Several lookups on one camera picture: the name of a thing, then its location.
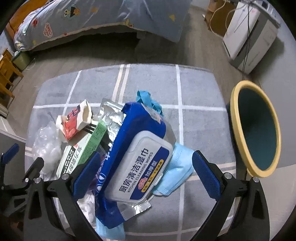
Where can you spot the wooden nightstand stool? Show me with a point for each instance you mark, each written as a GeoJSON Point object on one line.
{"type": "Point", "coordinates": [8, 70]}

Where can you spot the white air purifier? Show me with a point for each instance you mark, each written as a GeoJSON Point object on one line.
{"type": "Point", "coordinates": [250, 33]}

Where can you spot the red white paper carton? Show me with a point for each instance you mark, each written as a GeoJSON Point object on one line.
{"type": "Point", "coordinates": [78, 118]}

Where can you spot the blue cartoon duvet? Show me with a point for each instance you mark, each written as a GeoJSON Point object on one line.
{"type": "Point", "coordinates": [58, 19]}

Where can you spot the wooden tv cabinet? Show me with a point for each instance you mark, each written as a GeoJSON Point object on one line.
{"type": "Point", "coordinates": [218, 16]}

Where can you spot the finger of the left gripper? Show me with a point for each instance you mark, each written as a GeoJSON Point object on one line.
{"type": "Point", "coordinates": [34, 171]}
{"type": "Point", "coordinates": [10, 153]}

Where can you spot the silver foil pouch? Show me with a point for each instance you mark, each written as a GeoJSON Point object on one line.
{"type": "Point", "coordinates": [111, 113]}

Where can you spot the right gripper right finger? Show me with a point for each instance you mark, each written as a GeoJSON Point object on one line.
{"type": "Point", "coordinates": [251, 221]}

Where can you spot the teal yellow-rimmed trash bin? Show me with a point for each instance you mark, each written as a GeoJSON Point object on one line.
{"type": "Point", "coordinates": [255, 129]}

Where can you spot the clear plastic bag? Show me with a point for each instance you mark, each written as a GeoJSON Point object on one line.
{"type": "Point", "coordinates": [47, 145]}

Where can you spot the small green waste basket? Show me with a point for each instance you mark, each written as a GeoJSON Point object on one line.
{"type": "Point", "coordinates": [21, 60]}

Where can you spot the green white medicine box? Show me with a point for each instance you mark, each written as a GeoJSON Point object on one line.
{"type": "Point", "coordinates": [81, 147]}

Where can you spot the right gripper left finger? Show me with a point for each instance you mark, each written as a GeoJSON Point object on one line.
{"type": "Point", "coordinates": [41, 221]}

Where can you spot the purple snack wrapper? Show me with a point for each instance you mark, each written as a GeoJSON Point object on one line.
{"type": "Point", "coordinates": [93, 184]}

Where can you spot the blue wet wipes pack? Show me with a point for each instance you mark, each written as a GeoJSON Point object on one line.
{"type": "Point", "coordinates": [134, 165]}

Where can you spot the wooden bed frame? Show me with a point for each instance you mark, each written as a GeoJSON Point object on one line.
{"type": "Point", "coordinates": [19, 16]}

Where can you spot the light blue face mask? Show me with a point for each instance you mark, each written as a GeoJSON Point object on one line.
{"type": "Point", "coordinates": [176, 172]}

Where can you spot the white tissue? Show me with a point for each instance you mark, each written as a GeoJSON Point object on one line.
{"type": "Point", "coordinates": [87, 208]}

